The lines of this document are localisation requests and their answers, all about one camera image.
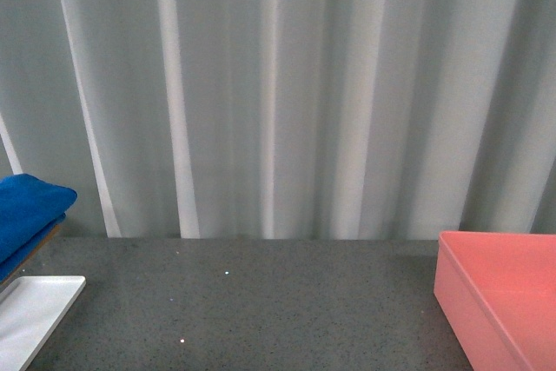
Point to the wooden towel rack rod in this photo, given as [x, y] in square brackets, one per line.
[42, 239]

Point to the pink plastic bin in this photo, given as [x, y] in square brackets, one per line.
[497, 291]

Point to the blue microfiber cloth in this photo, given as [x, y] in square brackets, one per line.
[29, 207]

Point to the white rectangular tray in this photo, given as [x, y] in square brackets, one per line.
[31, 309]

